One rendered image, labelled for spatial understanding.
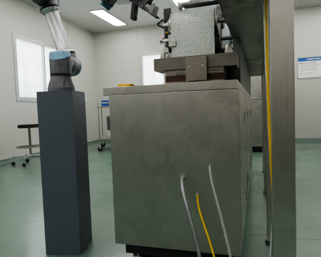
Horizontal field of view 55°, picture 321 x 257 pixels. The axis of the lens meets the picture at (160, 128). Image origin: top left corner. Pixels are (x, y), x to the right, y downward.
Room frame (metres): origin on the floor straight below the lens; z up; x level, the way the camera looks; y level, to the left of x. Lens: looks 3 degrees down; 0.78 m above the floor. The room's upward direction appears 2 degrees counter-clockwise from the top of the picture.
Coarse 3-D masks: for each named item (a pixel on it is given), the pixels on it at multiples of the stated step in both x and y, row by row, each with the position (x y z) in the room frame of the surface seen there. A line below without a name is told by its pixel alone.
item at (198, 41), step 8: (176, 32) 1.72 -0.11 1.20; (184, 32) 1.71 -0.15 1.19; (192, 32) 1.69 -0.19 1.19; (200, 32) 1.68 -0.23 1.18; (208, 32) 1.67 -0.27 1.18; (176, 40) 1.72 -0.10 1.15; (184, 40) 1.71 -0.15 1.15; (192, 40) 1.70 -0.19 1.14; (200, 40) 1.68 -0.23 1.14; (208, 40) 1.67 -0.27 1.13; (176, 48) 1.72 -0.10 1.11; (184, 48) 1.71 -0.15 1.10; (192, 48) 1.70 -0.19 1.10; (200, 48) 1.68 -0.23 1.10; (208, 48) 1.67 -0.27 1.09; (176, 56) 1.72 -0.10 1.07
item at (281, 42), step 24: (288, 0) 0.84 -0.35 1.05; (288, 24) 0.84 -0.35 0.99; (288, 48) 0.84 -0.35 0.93; (288, 72) 0.84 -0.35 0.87; (264, 96) 2.71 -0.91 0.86; (288, 96) 0.84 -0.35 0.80; (264, 120) 2.71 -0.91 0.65; (288, 120) 0.84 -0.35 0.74; (264, 144) 2.71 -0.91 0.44; (288, 144) 0.84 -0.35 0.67; (264, 168) 2.71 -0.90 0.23; (288, 168) 0.84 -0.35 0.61; (264, 192) 2.71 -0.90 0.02; (288, 192) 0.84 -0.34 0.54; (288, 216) 0.84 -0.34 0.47; (288, 240) 0.84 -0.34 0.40
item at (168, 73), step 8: (168, 72) 1.54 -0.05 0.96; (176, 72) 1.53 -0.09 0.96; (184, 72) 1.52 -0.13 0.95; (208, 72) 1.48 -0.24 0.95; (216, 72) 1.47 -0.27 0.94; (224, 72) 1.49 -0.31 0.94; (168, 80) 1.55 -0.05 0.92; (176, 80) 1.53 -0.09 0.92; (184, 80) 1.52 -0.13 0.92; (208, 80) 1.48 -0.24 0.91; (216, 80) 1.47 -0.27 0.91
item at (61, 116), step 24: (48, 96) 1.67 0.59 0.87; (72, 96) 1.66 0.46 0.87; (48, 120) 1.67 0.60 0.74; (72, 120) 1.66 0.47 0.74; (48, 144) 1.67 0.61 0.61; (72, 144) 1.66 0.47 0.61; (48, 168) 1.68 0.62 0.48; (72, 168) 1.66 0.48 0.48; (48, 192) 1.68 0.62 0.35; (72, 192) 1.66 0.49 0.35; (48, 216) 1.68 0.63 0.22; (72, 216) 1.66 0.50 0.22; (48, 240) 1.68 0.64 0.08; (72, 240) 1.66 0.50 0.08
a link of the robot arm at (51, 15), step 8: (56, 0) 1.91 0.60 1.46; (40, 8) 1.88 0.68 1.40; (48, 8) 1.86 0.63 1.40; (56, 8) 1.89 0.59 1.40; (48, 16) 1.87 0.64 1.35; (56, 16) 1.89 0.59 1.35; (48, 24) 1.88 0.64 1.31; (56, 24) 1.87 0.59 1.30; (56, 32) 1.87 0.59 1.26; (64, 32) 1.90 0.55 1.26; (56, 40) 1.87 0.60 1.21; (64, 40) 1.88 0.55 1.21; (56, 48) 1.89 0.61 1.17; (64, 48) 1.87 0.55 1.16; (72, 56) 1.87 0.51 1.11; (80, 64) 1.92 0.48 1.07; (72, 72) 1.85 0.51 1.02
